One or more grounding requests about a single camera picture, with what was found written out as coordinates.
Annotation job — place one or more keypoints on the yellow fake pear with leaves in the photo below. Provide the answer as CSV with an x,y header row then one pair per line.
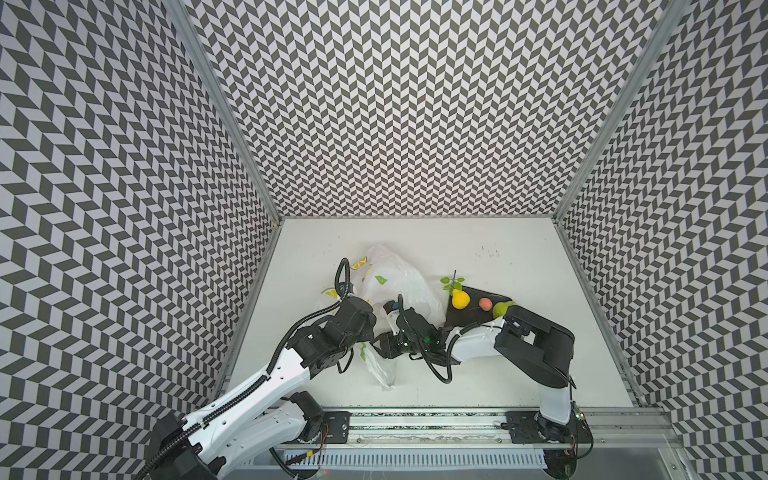
x,y
454,286

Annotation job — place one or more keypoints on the white plastic bag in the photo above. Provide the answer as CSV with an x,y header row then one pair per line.
x,y
378,277

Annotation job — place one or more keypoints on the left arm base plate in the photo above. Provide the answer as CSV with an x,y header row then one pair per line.
x,y
330,428

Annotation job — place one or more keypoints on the black square tray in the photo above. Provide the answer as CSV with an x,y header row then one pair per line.
x,y
473,313

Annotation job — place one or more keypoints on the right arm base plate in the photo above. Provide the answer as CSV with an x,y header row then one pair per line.
x,y
528,427

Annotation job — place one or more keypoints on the pink fake peach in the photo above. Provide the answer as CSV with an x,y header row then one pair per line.
x,y
486,304

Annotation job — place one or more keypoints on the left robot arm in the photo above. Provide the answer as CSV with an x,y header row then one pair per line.
x,y
268,409

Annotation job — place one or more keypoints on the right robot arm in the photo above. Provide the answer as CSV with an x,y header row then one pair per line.
x,y
539,348

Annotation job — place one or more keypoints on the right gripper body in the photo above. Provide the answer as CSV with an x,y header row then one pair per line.
x,y
395,342

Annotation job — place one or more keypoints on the aluminium front rail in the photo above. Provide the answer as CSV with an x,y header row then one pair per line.
x,y
642,428

